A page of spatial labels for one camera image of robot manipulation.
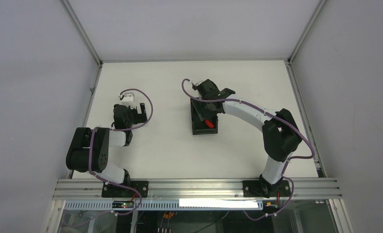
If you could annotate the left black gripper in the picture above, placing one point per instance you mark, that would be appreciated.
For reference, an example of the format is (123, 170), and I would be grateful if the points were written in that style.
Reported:
(138, 113)

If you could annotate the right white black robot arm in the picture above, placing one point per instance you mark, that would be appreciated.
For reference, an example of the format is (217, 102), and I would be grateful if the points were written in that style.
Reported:
(279, 131)

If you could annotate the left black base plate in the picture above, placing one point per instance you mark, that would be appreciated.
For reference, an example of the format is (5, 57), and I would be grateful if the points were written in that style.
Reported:
(112, 191)

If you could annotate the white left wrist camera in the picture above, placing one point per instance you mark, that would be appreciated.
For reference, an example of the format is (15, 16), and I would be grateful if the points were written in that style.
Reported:
(128, 99)

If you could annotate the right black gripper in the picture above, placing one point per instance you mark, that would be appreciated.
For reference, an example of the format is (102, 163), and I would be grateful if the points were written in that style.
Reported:
(206, 105)

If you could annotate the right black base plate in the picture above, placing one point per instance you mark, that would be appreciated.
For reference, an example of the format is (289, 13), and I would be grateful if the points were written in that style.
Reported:
(252, 189)

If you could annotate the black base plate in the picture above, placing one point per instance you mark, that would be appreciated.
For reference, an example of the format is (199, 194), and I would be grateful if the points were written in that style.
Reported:
(112, 191)
(252, 189)

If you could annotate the red handled screwdriver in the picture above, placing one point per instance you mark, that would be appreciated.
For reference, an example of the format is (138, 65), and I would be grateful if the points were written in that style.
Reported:
(209, 124)

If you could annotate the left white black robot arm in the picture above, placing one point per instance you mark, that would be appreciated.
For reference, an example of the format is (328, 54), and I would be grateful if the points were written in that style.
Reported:
(89, 148)

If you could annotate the white slotted cable duct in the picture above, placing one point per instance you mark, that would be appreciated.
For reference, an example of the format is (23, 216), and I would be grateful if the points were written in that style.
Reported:
(163, 205)

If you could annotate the front aluminium mounting rail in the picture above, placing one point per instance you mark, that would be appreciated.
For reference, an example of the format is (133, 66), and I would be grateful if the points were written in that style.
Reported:
(174, 189)

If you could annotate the black plastic bin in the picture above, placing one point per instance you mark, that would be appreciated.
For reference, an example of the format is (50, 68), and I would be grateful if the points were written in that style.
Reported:
(198, 126)

